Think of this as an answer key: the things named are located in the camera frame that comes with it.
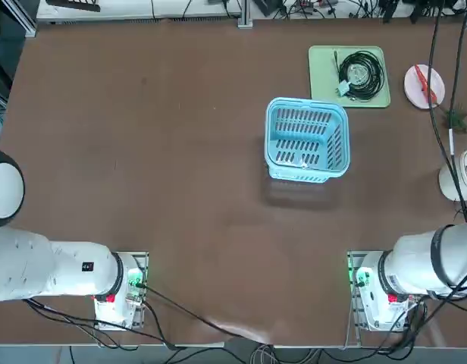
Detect red toy carrot green leaves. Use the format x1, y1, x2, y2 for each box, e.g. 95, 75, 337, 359
413, 63, 467, 134

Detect white charger with cable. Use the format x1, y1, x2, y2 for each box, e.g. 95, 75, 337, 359
334, 62, 371, 100

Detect pink round plate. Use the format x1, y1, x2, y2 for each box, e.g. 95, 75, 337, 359
403, 64, 446, 111

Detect light green tray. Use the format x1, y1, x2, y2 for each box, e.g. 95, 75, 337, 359
308, 45, 392, 109

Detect light blue plastic basket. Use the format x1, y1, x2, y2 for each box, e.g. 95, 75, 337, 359
264, 97, 351, 184

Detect power strip red switches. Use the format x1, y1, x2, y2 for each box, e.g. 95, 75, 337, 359
293, 0, 339, 12

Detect dark adapter box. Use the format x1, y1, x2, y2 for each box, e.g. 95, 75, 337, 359
253, 0, 288, 17

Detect white round container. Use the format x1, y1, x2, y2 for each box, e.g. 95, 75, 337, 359
438, 149, 467, 202

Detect white bench top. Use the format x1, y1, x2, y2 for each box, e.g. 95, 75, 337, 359
36, 0, 242, 20

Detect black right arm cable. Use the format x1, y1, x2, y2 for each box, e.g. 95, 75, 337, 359
428, 0, 467, 223

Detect coiled black cable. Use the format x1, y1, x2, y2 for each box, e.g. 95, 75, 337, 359
333, 51, 384, 102

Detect black cable with white label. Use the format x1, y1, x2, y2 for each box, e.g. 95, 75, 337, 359
447, 0, 467, 223

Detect aluminium frame post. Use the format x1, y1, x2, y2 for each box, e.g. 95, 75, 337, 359
237, 0, 254, 28

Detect black right base cables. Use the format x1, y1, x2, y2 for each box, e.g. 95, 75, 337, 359
369, 280, 467, 356

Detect aluminium frame rail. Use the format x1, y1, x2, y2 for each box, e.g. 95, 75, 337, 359
1, 0, 38, 38

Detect thick black base cable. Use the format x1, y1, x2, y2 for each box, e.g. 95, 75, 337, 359
136, 282, 274, 346

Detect white cable bundle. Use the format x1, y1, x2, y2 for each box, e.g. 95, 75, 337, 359
249, 342, 324, 364

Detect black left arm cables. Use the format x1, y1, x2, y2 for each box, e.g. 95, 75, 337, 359
23, 297, 177, 352

